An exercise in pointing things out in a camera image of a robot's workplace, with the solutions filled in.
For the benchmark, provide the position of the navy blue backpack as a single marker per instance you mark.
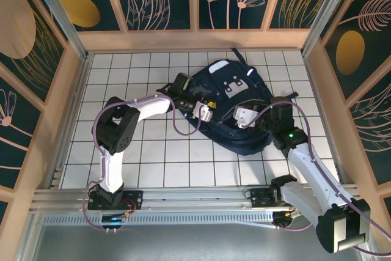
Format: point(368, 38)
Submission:
point(238, 141)

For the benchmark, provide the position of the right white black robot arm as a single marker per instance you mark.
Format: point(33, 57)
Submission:
point(311, 169)

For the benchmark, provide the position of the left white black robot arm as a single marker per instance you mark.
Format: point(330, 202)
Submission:
point(152, 105)

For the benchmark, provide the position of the right wiring connector board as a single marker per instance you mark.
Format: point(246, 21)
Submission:
point(282, 219)

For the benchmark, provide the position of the wiring connector board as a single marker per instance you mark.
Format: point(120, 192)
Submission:
point(282, 219)
point(114, 219)

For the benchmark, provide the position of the grey metal sheet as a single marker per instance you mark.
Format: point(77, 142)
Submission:
point(195, 242)

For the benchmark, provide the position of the left wiring connector board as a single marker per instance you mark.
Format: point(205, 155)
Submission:
point(114, 219)

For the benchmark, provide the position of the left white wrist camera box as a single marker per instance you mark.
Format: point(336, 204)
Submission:
point(206, 115)

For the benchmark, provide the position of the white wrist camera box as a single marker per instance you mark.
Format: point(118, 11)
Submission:
point(206, 115)
point(242, 114)

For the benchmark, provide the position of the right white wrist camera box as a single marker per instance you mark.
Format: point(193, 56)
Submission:
point(242, 114)

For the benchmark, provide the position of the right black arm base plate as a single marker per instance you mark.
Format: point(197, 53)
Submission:
point(259, 200)

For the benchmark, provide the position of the aluminium mounting rail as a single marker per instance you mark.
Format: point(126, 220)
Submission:
point(198, 200)

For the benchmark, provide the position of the aluminium side rail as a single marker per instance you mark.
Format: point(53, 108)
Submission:
point(79, 90)

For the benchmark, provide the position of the aluminium corner post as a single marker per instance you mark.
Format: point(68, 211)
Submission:
point(59, 13)
point(328, 13)

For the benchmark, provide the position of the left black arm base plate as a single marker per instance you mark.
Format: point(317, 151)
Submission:
point(134, 197)

